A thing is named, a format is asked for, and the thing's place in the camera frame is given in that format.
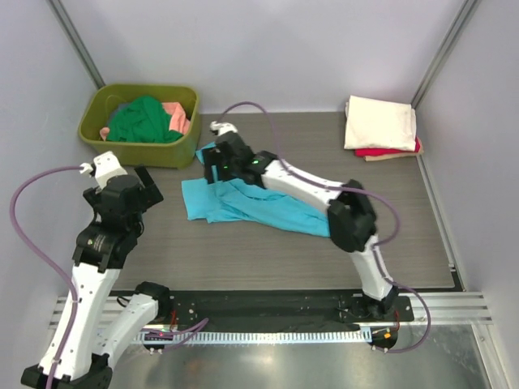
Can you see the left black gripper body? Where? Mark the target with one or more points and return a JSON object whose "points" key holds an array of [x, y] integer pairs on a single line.
{"points": [[95, 198]]}

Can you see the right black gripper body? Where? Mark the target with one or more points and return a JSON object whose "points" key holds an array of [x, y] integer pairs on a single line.
{"points": [[230, 171]]}

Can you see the olive green plastic bin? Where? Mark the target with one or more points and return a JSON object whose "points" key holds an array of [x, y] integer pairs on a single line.
{"points": [[176, 155]]}

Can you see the light blue t shirt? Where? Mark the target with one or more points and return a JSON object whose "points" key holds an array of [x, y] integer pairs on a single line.
{"points": [[236, 201]]}

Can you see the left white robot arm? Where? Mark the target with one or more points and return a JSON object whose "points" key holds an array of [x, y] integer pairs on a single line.
{"points": [[79, 356]]}

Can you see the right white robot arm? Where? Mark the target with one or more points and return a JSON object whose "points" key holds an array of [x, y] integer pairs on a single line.
{"points": [[350, 215]]}

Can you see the salmon pink t shirt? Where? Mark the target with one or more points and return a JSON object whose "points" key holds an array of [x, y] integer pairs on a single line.
{"points": [[178, 117]]}

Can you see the green t shirt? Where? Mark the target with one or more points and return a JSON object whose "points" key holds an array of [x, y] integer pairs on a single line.
{"points": [[142, 123]]}

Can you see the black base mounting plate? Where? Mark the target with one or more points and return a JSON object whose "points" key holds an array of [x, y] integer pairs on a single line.
{"points": [[281, 310]]}

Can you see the folded red t shirt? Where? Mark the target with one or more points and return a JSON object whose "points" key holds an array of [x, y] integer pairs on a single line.
{"points": [[375, 151]]}

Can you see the folded tan t shirt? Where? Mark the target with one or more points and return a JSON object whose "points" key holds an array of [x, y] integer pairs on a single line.
{"points": [[418, 151]]}

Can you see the folded cream t shirt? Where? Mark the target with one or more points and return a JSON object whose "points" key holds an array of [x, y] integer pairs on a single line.
{"points": [[371, 123]]}

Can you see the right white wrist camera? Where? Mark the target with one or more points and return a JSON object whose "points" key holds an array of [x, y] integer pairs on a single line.
{"points": [[223, 127]]}

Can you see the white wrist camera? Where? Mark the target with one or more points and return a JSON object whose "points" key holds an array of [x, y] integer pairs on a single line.
{"points": [[103, 166], [223, 127]]}

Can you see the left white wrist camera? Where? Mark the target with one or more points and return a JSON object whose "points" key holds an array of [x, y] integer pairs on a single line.
{"points": [[103, 166]]}

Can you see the white slotted cable duct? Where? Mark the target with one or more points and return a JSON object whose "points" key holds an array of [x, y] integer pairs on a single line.
{"points": [[363, 335]]}

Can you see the left aluminium frame post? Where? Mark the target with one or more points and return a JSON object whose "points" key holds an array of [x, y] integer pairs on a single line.
{"points": [[72, 34]]}

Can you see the aluminium frame post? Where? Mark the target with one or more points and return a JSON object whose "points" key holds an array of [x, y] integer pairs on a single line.
{"points": [[72, 34], [447, 45]]}

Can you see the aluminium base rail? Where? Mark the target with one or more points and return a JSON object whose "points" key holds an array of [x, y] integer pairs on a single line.
{"points": [[445, 309]]}

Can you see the right aluminium frame post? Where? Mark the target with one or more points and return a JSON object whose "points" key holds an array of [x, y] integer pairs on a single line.
{"points": [[447, 45]]}

